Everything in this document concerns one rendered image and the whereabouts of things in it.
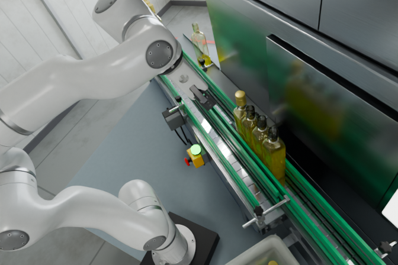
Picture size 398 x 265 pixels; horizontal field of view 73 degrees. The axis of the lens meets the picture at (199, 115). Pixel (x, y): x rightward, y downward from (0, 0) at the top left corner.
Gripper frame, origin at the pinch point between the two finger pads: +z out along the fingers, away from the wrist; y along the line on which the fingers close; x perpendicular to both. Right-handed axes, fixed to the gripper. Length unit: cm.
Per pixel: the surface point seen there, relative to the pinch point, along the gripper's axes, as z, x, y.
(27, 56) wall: 38, 113, 244
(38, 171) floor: 95, 180, 170
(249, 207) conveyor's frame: 43.8, 14.8, -11.5
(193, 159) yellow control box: 47, 23, 21
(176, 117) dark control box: 47, 20, 48
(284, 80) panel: 22.4, -21.4, 3.9
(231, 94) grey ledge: 52, -8, 40
